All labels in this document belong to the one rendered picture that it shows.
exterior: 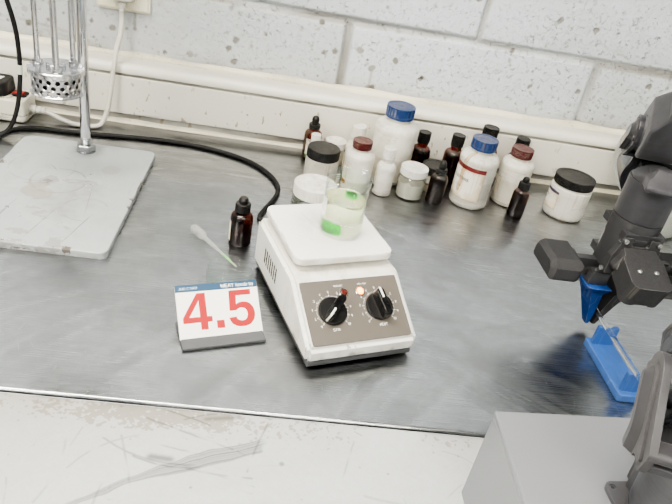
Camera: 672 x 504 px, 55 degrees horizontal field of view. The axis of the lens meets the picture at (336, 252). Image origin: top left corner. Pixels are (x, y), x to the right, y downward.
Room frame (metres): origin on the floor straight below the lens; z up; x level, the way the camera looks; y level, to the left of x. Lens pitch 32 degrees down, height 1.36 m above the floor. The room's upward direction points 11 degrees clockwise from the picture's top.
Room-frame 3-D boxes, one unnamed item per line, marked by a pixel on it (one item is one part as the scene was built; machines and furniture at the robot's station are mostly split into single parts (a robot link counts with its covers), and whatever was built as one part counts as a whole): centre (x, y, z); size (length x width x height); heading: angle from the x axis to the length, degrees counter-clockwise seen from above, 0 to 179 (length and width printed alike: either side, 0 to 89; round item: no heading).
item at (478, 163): (0.99, -0.20, 0.96); 0.06 x 0.06 x 0.11
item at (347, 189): (0.66, 0.00, 1.02); 0.06 x 0.05 x 0.08; 138
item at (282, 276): (0.63, 0.00, 0.94); 0.22 x 0.13 x 0.08; 28
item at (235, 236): (0.73, 0.13, 0.93); 0.03 x 0.03 x 0.07
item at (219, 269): (0.63, 0.12, 0.91); 0.06 x 0.06 x 0.02
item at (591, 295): (0.69, -0.31, 0.95); 0.06 x 0.04 x 0.07; 10
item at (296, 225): (0.66, 0.01, 0.98); 0.12 x 0.12 x 0.01; 28
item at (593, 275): (0.69, -0.34, 0.99); 0.09 x 0.04 x 0.02; 100
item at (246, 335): (0.55, 0.11, 0.92); 0.09 x 0.06 x 0.04; 117
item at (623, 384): (0.61, -0.35, 0.92); 0.10 x 0.03 x 0.04; 9
